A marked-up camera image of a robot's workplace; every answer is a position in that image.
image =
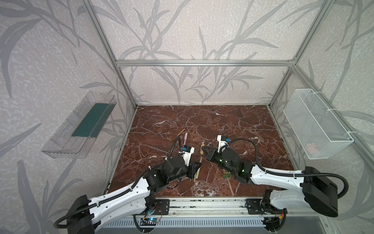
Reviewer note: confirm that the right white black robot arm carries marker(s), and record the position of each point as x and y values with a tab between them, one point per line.
308	188

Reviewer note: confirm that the tan pen cap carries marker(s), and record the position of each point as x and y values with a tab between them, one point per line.
201	149

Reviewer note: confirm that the pink pen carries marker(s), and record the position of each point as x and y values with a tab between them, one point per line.
185	138

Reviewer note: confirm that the clear plastic wall tray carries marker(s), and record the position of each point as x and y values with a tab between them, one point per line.
78	133

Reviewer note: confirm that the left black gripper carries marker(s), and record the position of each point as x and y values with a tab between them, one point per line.
192	169

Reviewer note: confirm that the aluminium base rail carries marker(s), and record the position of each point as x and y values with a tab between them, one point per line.
179	207

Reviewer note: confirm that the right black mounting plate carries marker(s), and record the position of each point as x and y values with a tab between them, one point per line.
260	207

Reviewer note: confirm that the white wire mesh basket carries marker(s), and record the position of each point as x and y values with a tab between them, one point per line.
313	122

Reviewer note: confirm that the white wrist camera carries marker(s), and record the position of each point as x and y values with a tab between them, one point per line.
186	154
223	141

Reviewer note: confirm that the pink item in basket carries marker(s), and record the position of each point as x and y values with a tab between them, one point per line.
312	149

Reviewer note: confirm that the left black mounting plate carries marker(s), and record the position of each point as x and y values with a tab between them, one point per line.
161	207

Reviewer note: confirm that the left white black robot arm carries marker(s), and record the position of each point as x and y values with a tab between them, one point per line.
86	216

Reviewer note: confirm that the black mounting plate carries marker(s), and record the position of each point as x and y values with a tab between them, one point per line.
260	207
161	207

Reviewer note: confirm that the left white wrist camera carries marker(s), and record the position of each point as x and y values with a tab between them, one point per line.
186	154

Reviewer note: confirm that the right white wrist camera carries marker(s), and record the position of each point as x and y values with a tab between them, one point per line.
223	141

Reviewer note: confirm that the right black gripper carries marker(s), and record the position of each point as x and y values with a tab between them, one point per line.
215	155

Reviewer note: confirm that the green circuit board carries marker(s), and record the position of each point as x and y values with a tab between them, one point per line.
152	221

